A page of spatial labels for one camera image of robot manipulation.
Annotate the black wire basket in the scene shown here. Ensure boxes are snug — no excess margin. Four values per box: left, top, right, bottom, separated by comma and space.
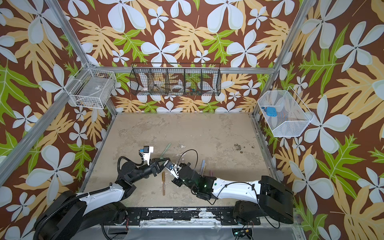
129, 63, 222, 96

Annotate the white mesh basket right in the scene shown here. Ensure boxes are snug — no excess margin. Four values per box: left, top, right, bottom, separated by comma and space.
258, 88, 315, 138

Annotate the white wire basket left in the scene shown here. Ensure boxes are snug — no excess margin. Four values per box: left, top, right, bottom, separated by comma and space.
67, 69, 117, 109

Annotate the black camera cable right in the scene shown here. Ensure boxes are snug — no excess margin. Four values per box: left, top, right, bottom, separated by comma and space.
175, 149, 199, 169

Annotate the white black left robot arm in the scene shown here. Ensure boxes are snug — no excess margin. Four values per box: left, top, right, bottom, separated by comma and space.
33, 156, 176, 240

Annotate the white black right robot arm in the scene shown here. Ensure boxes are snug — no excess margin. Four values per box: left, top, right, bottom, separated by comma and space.
165, 162, 294, 224

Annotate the small green circuit board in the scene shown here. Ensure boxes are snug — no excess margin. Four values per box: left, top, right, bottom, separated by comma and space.
232, 228, 254, 240

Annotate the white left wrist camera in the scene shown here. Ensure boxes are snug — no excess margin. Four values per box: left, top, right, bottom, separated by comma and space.
139, 146, 154, 166

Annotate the grey blue pen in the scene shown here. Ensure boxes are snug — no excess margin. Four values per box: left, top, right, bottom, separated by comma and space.
200, 160, 206, 175

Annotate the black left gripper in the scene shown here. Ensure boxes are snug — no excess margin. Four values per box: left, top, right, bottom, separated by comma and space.
130, 156, 169, 185

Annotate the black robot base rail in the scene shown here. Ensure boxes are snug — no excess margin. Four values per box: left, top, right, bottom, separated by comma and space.
108, 206, 263, 227

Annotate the blue object in basket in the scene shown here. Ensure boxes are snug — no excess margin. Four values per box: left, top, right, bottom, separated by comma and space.
262, 107, 278, 117

